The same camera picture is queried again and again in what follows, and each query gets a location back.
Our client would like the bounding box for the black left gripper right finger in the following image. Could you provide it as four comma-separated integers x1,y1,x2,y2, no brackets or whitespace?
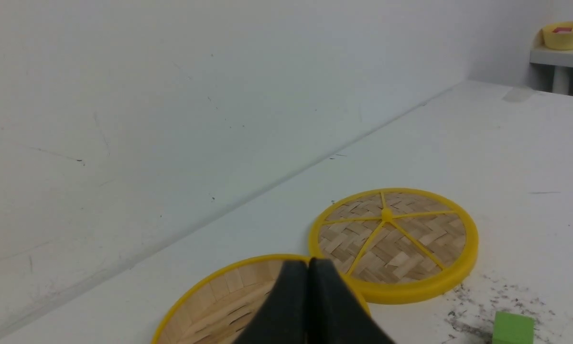
308,258,395,344

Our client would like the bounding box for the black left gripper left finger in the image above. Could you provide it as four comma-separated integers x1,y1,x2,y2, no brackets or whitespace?
235,260,308,344

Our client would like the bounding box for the yellow bamboo steamer basket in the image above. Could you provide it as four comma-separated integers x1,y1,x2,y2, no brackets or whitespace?
151,254,372,344

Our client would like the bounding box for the yellow bamboo steamer lid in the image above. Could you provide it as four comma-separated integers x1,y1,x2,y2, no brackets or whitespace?
308,189,479,304

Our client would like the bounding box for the green cube block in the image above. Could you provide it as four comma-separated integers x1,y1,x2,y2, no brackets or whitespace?
491,312,535,344

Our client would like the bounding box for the white side shelf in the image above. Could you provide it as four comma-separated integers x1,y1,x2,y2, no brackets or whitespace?
530,30,573,95

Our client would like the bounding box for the yellow bowl on shelf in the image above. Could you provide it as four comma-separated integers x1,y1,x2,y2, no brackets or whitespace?
541,21,573,51

